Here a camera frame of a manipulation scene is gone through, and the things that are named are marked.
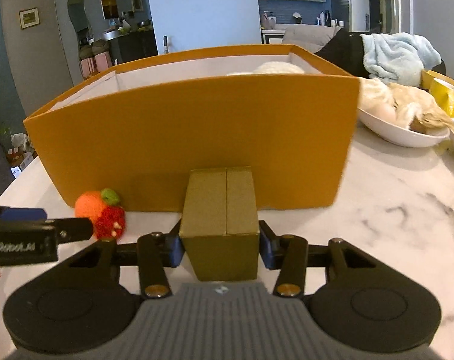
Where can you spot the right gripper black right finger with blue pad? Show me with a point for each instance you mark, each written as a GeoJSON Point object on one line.
{"type": "Point", "coordinates": [290, 255]}

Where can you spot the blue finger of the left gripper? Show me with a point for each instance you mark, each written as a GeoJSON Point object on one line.
{"type": "Point", "coordinates": [22, 214]}

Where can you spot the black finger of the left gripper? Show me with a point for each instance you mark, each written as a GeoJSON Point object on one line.
{"type": "Point", "coordinates": [73, 229]}

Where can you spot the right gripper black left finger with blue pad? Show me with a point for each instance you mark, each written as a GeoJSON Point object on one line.
{"type": "Point", "coordinates": [151, 254]}

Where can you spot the orange crochet carrot strawberry toy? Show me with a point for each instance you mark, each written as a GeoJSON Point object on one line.
{"type": "Point", "coordinates": [104, 211]}

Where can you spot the gold cardboard box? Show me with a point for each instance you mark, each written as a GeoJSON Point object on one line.
{"type": "Point", "coordinates": [219, 225]}

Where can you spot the large orange cardboard box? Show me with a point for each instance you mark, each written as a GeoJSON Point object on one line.
{"type": "Point", "coordinates": [140, 128]}

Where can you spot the white bowl with buns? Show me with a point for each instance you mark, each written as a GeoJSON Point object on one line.
{"type": "Point", "coordinates": [403, 115]}

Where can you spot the white crochet bunny doll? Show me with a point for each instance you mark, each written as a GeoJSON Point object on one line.
{"type": "Point", "coordinates": [272, 68]}

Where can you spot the small framed picture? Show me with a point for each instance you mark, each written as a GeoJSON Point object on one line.
{"type": "Point", "coordinates": [29, 18]}

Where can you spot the black garment on sofa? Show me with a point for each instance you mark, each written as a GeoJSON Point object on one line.
{"type": "Point", "coordinates": [346, 50]}

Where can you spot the grey sofa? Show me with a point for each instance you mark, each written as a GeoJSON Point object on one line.
{"type": "Point", "coordinates": [308, 36]}

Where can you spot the yellow cup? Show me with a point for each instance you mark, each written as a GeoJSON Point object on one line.
{"type": "Point", "coordinates": [443, 93]}

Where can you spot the light blue blanket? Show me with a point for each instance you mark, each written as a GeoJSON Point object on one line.
{"type": "Point", "coordinates": [398, 58]}

